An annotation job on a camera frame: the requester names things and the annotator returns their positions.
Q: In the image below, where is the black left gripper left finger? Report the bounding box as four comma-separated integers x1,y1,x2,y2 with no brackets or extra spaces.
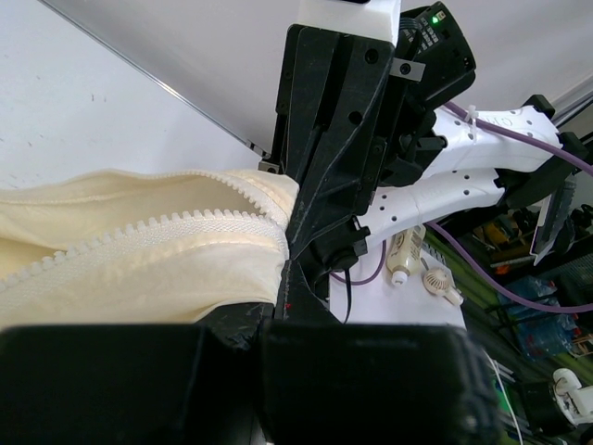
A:
1,303,273,444

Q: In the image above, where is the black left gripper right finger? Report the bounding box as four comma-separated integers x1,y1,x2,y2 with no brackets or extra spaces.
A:
259,261,501,444

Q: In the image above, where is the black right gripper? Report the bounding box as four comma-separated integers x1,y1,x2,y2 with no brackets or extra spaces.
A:
258,25,448,288

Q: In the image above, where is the cream yellow jacket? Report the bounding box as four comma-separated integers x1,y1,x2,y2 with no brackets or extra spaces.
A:
1,170,299,328

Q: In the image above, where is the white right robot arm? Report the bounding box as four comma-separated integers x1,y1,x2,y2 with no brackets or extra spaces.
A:
271,1,592,286

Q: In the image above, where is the cream lotion bottle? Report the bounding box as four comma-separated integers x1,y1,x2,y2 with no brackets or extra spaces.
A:
385,224,426,286

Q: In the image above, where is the small white handheld fan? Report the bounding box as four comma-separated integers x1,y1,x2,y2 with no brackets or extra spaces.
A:
421,259,464,307

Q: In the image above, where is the blue water bottles pack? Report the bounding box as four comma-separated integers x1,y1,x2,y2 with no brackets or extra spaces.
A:
497,276,578,361

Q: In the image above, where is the white and black device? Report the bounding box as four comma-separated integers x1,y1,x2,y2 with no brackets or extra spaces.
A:
520,368,592,437

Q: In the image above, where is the black thin cable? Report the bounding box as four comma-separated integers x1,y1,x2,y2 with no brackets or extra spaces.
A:
331,266,353,325

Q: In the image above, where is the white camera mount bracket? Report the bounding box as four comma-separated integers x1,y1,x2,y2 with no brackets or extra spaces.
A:
296,0,401,46

